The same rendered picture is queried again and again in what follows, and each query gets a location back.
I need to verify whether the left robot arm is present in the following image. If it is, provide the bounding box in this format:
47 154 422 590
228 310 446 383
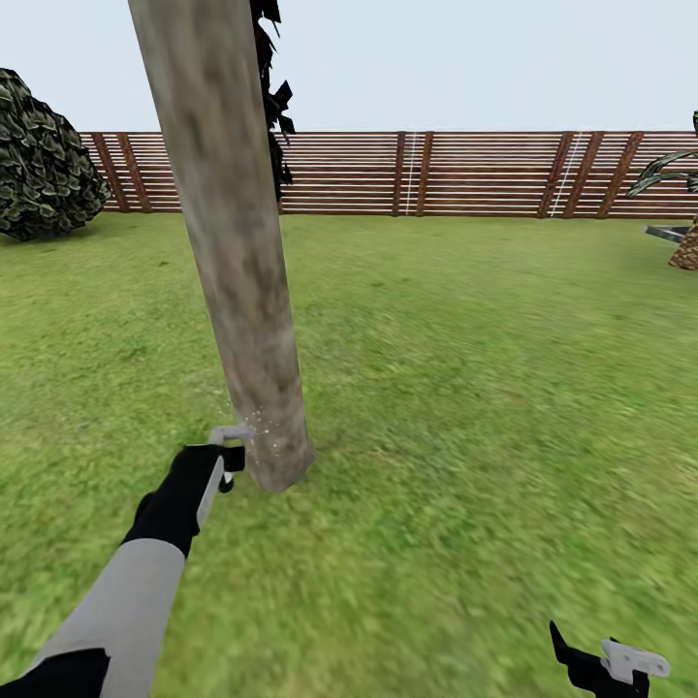
0 424 254 698

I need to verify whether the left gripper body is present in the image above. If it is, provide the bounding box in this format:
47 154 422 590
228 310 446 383
220 443 246 473

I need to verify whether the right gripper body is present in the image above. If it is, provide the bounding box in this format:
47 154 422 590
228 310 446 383
567 650 650 698

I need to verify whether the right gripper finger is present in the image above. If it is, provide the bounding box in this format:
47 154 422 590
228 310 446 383
550 620 573 665

